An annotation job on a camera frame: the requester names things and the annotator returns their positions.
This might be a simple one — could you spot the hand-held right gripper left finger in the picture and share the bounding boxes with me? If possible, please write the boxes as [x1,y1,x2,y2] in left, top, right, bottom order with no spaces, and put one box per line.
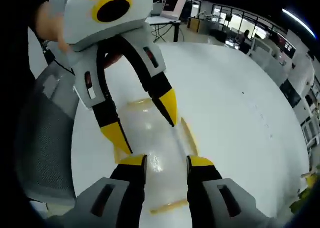
[47,154,148,228]

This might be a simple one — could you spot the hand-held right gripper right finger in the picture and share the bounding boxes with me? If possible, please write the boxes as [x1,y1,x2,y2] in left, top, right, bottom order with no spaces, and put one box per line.
[186,155,276,228]

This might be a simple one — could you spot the grey mesh chair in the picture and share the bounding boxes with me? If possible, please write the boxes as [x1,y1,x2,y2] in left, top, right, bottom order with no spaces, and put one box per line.
[14,61,79,204]

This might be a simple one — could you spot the person's left hand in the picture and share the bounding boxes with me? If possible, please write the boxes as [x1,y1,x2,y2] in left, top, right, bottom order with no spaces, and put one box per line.
[34,2,70,52]

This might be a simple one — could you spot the long ceiling light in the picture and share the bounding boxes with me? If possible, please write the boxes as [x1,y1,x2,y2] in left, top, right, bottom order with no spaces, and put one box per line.
[282,8,317,40]

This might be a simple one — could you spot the computer monitor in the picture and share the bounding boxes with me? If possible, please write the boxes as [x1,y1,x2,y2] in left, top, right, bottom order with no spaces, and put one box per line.
[161,0,191,20]

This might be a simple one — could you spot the white desk with black legs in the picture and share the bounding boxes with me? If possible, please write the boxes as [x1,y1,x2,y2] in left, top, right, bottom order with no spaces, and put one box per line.
[144,15,182,43]

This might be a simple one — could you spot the yellow cabinet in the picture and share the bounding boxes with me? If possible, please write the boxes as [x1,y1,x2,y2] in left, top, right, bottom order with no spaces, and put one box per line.
[187,17,201,34]

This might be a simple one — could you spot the clear box with plastic buckle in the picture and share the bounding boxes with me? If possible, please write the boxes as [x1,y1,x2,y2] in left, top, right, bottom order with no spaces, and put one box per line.
[113,97,200,215]

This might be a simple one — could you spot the green potted plant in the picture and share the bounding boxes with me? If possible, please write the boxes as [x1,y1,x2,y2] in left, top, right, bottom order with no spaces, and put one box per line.
[289,164,320,214]

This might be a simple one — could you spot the dark wall screen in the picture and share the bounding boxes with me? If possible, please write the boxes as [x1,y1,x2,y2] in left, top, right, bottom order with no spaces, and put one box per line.
[275,32,297,59]

